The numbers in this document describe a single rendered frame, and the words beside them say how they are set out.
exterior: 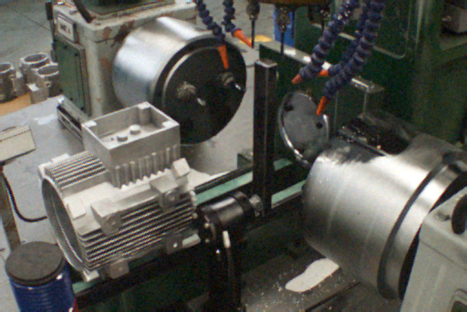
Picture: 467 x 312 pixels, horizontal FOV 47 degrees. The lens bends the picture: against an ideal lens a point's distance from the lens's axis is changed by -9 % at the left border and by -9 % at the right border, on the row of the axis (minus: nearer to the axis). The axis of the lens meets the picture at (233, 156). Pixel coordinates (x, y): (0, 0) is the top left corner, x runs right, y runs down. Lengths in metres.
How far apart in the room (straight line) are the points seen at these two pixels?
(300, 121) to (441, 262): 0.54
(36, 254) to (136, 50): 0.76
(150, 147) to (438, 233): 0.43
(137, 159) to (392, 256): 0.39
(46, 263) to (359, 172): 0.45
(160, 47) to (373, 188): 0.58
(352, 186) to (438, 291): 0.20
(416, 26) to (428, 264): 0.49
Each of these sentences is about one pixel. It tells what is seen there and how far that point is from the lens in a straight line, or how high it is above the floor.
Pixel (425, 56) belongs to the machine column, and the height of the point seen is 1.20.
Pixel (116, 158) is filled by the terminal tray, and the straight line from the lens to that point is 0.83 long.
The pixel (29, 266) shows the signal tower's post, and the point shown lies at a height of 1.22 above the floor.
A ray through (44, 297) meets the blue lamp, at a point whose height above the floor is 1.20.
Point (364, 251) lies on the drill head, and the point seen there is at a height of 1.05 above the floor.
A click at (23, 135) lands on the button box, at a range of 1.07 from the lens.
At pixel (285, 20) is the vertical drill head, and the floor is 1.27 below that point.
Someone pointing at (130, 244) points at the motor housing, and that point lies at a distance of 0.87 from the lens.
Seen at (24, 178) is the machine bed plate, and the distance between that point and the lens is 1.46.
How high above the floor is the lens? 1.55
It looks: 31 degrees down
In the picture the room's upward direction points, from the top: straight up
